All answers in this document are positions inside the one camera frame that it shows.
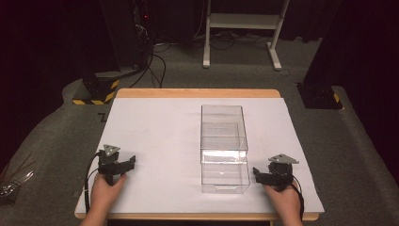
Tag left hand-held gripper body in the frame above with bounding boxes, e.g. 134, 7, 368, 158
97, 144, 124, 186

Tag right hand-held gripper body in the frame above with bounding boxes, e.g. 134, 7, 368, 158
265, 153, 300, 192

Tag clear plastic drawer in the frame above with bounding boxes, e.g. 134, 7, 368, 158
200, 135, 251, 195

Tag clear plastic drawer case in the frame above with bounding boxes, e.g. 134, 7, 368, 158
200, 105, 249, 165

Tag person's right hand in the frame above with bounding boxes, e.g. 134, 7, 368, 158
263, 179, 303, 219

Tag person's left hand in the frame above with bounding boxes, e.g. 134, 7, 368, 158
89, 172, 128, 218

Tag white table sheet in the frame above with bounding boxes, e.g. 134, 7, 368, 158
75, 97, 326, 216

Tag black yellow striped stand base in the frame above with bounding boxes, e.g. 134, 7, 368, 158
72, 71, 121, 106

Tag wooden table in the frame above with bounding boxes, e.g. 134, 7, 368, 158
73, 88, 326, 222

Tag bundle of thin rods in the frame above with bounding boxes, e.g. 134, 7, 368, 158
0, 153, 37, 203

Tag black computer tower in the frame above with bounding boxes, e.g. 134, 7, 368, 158
99, 0, 155, 71

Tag white metal stand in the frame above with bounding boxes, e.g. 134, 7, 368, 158
202, 0, 292, 72

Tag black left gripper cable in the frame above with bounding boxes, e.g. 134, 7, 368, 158
83, 152, 102, 215

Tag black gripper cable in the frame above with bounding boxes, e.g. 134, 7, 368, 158
83, 152, 102, 215
289, 180, 306, 222

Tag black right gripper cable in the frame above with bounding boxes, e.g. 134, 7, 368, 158
289, 180, 306, 222

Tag black floor cables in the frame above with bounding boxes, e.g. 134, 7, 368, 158
129, 37, 168, 89

